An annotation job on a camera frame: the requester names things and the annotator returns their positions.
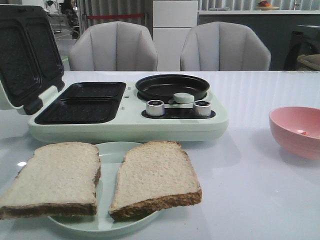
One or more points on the bread slice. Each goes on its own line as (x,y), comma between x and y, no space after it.
(154,176)
(59,180)

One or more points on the pink bowl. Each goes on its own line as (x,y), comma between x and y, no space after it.
(288,123)

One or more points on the breakfast maker hinged lid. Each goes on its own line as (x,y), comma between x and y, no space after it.
(30,62)

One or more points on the mint green breakfast maker base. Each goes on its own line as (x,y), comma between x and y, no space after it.
(98,112)

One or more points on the left silver control knob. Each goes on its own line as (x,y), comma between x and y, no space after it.
(155,108)

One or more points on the silver control knob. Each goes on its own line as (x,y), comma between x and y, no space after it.
(155,108)
(201,108)

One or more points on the black round frying pan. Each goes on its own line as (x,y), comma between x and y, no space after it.
(164,86)

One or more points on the right silver control knob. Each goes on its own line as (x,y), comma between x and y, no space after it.
(201,108)

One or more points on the mint green round plate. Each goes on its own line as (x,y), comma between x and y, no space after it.
(102,225)

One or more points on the left grey upholstered chair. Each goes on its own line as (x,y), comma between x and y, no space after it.
(114,46)

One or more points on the grey upholstered chair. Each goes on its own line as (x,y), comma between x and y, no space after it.
(223,46)
(114,46)

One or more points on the right grey upholstered chair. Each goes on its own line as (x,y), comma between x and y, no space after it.
(223,46)

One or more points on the seated person in background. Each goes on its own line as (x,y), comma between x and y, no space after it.
(72,19)

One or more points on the grey counter with white top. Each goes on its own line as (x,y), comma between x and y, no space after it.
(274,27)

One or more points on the fruit plate on counter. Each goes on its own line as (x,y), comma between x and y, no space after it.
(264,5)

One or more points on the beige cushion at right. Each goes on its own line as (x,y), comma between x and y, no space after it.
(309,62)

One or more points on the dark appliance at right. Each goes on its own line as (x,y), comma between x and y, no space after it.
(305,40)

